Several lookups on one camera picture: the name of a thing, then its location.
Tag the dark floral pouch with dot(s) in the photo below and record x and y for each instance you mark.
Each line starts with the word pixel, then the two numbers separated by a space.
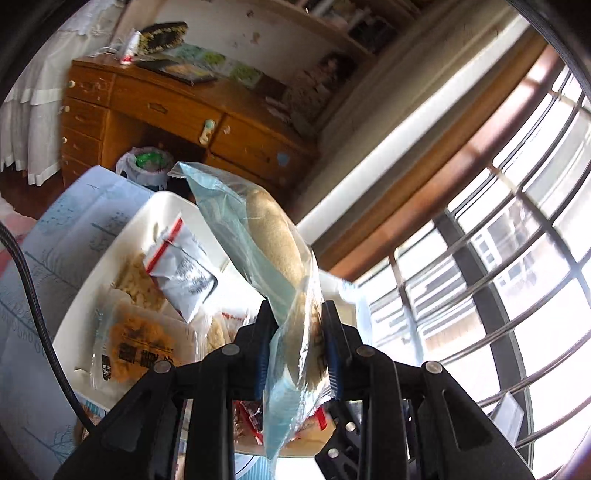
pixel 161 37

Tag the floral pink blanket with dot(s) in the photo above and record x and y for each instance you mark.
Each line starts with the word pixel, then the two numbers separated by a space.
pixel 11 221

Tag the dark flat book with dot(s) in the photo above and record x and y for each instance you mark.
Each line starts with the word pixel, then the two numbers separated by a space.
pixel 180 70

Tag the row of green printed cards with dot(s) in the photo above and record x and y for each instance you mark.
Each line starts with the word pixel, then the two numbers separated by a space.
pixel 244 74

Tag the wooden desk with drawers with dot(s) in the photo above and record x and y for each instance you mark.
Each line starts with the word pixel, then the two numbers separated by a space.
pixel 184 110

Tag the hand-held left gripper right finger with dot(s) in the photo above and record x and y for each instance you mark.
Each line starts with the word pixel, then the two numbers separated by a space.
pixel 333 360

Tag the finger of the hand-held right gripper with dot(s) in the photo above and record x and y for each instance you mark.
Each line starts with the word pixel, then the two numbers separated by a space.
pixel 339 447

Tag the trash bin with plastic bag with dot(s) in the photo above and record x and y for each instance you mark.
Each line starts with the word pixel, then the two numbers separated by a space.
pixel 143 173

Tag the clear packet of yellow puffs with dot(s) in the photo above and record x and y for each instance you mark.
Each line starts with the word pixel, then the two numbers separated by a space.
pixel 217 332
pixel 134 281

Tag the stack of printed boxes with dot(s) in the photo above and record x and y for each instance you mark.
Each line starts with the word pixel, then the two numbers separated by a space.
pixel 314 92

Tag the white plastic bin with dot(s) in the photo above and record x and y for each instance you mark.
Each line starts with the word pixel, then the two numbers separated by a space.
pixel 152 217

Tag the window frame with metal grille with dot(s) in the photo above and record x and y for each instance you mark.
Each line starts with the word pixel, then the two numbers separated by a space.
pixel 505 355

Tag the bread packet with blue edges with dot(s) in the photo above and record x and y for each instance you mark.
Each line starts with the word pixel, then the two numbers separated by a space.
pixel 258 230

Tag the white lace furniture cover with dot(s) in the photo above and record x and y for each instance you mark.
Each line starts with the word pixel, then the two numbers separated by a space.
pixel 41 92

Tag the light blue leaf-print tablecloth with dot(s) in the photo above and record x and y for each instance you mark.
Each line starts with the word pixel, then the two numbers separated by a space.
pixel 46 277

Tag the small white and red bottle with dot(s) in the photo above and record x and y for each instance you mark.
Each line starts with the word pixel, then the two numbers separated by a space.
pixel 128 48

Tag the orange cake packet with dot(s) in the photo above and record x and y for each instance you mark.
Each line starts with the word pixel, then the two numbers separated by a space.
pixel 138 341

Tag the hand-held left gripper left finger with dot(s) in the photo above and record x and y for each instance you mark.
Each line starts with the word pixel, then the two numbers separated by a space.
pixel 262 357

